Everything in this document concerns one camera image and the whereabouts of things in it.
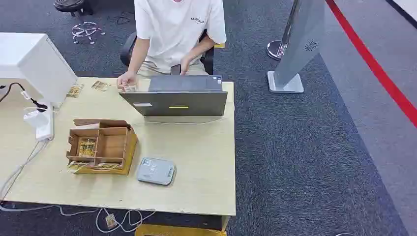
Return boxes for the grey kiosk stand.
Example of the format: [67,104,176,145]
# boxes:
[267,0,327,94]

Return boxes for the black floor cable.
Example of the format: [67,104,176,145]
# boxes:
[111,11,135,26]

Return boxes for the person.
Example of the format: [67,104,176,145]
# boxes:
[117,0,227,90]

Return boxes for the black stool with chrome base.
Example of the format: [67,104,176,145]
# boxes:
[53,0,106,45]

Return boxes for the wooden card box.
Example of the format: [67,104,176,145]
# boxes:
[65,118,139,176]

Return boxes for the cards in narrow slot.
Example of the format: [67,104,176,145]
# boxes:
[67,161,122,172]

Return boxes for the person's hand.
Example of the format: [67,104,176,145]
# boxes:
[179,55,192,76]
[117,70,140,90]

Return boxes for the white cable bundle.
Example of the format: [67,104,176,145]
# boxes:
[0,139,50,213]

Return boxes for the loose gold printed card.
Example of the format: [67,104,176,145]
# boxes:
[66,84,85,99]
[91,80,111,92]

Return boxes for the clear plastic bag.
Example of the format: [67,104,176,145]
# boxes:
[23,107,50,128]

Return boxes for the black cable with plug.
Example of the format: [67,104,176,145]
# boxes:
[0,82,48,114]

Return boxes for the person's left hand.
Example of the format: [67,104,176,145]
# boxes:
[179,55,192,76]

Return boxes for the white box cabinet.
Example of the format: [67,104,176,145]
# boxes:
[0,32,79,109]

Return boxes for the yellow frame under desk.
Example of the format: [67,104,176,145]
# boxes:
[134,224,228,236]

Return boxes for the card stack with gold print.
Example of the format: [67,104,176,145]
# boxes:
[77,138,98,158]

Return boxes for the grey laptop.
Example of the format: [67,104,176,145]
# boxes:
[119,75,228,118]

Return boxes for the white power strip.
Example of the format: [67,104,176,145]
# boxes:
[35,103,55,142]

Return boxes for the white looped cable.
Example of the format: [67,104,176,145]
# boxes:
[59,206,157,234]

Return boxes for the person's right hand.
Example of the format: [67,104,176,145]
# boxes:
[117,70,140,90]

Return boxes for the grey flat card reader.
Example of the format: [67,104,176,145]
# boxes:
[136,157,177,186]

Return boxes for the chrome stanchion post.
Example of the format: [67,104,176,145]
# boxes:
[266,0,302,61]

